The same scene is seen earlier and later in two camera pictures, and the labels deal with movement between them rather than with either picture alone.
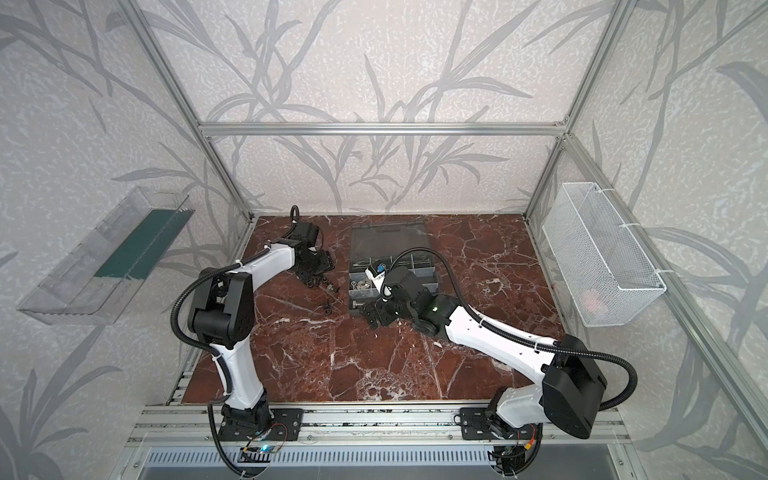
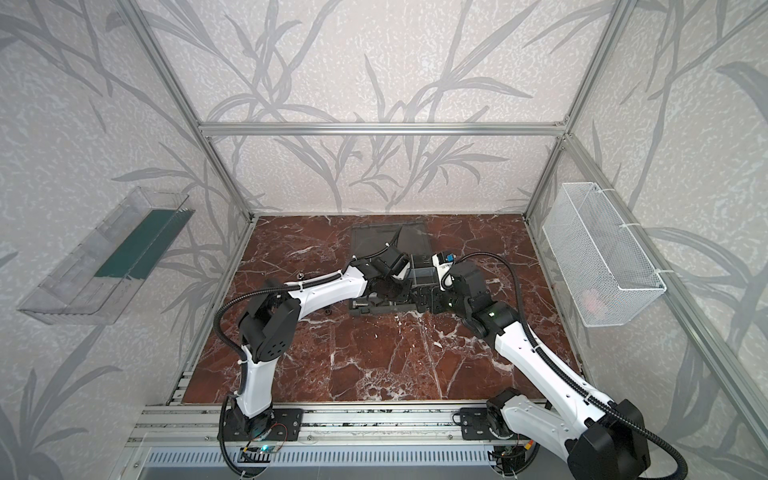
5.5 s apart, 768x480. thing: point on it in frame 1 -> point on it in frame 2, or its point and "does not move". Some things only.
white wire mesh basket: (607, 275) does not move
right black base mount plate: (475, 425) does not move
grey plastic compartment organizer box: (370, 243) does not move
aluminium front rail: (167, 425) does not move
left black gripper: (321, 264) -> (372, 306)
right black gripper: (384, 308) -> (424, 297)
